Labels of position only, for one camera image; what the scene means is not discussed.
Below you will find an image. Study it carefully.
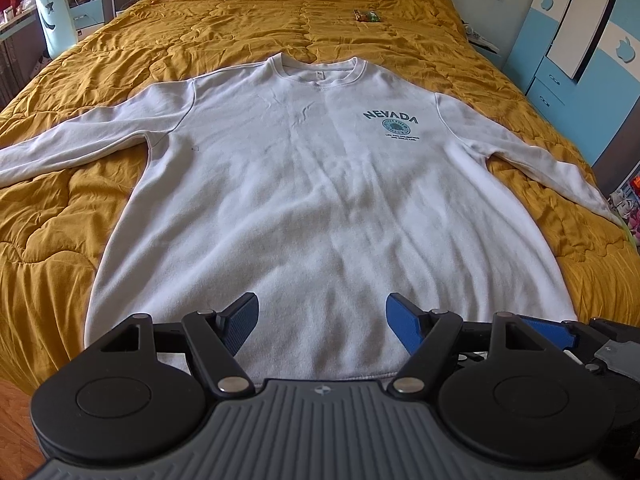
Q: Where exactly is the white Nevada sweatshirt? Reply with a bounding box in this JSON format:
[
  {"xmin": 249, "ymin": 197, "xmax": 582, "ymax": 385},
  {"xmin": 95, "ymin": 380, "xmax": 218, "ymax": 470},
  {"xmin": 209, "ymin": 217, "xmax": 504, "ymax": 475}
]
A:
[{"xmin": 1, "ymin": 54, "xmax": 612, "ymax": 380}]

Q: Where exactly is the blue white apple wardrobe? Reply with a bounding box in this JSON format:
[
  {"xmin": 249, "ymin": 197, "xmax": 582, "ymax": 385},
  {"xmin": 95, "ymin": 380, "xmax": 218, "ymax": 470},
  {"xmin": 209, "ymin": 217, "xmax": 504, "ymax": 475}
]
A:
[{"xmin": 503, "ymin": 0, "xmax": 639, "ymax": 164}]

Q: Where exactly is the mustard yellow quilted bedspread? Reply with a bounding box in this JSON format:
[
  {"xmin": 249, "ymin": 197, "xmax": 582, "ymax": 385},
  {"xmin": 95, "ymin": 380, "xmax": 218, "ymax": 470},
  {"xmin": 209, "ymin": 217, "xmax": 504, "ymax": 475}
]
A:
[{"xmin": 1, "ymin": 0, "xmax": 639, "ymax": 392}]

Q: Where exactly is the small colourful snack packet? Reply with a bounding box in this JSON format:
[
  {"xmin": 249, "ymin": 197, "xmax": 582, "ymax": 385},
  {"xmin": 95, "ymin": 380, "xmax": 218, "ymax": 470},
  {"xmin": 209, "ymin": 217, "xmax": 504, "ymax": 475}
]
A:
[{"xmin": 354, "ymin": 10, "xmax": 381, "ymax": 23}]

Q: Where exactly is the light blue moon chair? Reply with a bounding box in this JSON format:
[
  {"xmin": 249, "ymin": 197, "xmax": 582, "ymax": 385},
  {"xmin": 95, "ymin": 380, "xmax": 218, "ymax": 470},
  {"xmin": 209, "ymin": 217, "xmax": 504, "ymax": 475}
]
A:
[{"xmin": 36, "ymin": 0, "xmax": 78, "ymax": 58}]

